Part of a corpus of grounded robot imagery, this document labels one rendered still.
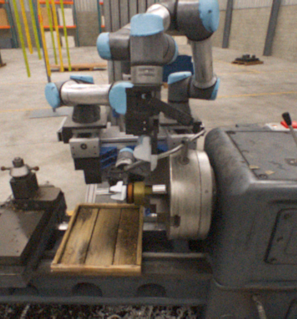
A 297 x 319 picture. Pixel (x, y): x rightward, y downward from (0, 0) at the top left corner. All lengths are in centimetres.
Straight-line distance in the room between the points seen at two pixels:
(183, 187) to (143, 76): 35
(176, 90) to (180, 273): 87
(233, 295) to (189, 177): 45
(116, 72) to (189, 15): 61
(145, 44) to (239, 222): 52
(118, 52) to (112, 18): 76
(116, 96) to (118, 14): 62
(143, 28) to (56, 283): 89
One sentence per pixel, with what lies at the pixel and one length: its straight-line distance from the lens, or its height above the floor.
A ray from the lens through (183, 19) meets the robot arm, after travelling 109.
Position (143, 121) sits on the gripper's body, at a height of 141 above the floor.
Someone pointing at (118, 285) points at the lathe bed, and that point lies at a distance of 106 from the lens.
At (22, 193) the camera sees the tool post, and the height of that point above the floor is 105.
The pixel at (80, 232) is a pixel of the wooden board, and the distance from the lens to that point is 112.
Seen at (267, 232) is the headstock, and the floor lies 108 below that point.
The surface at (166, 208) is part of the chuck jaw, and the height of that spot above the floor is 110.
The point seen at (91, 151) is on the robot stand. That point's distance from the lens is 134.
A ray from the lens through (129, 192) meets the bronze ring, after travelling 92.
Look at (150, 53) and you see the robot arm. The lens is 64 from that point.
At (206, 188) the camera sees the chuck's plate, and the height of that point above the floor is 118.
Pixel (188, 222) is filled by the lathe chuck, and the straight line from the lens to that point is 83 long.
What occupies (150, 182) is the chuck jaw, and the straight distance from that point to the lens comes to 93.
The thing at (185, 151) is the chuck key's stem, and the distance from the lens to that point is 82.
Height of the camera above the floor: 162
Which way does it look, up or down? 28 degrees down
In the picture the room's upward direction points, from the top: straight up
